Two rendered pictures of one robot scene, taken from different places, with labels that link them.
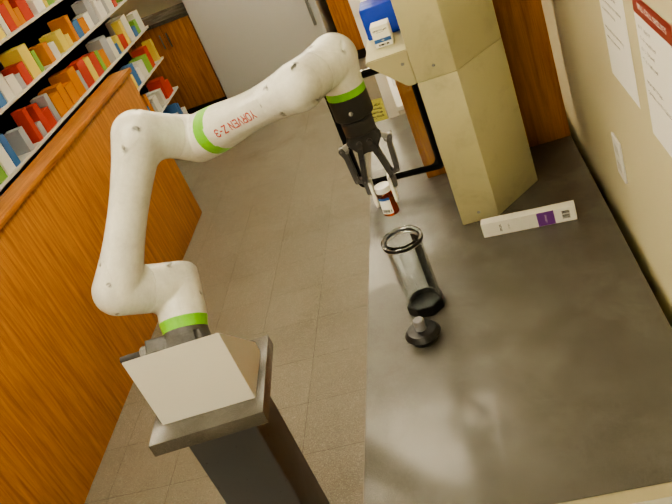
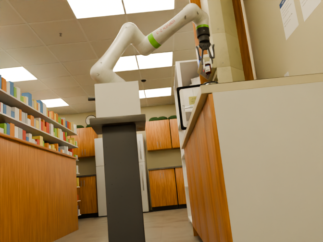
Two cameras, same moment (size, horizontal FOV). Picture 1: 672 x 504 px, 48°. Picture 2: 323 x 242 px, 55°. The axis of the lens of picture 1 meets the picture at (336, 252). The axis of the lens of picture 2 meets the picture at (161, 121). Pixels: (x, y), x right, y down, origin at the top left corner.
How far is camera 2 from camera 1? 1.76 m
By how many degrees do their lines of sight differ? 44
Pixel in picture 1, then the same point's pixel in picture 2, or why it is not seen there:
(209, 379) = (126, 102)
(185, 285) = not seen: hidden behind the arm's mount
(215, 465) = (109, 149)
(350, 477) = not seen: outside the picture
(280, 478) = (136, 167)
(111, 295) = (100, 66)
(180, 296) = not seen: hidden behind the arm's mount
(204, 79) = (91, 203)
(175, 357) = (117, 87)
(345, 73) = (205, 18)
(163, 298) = (115, 80)
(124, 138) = (127, 24)
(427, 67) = (220, 63)
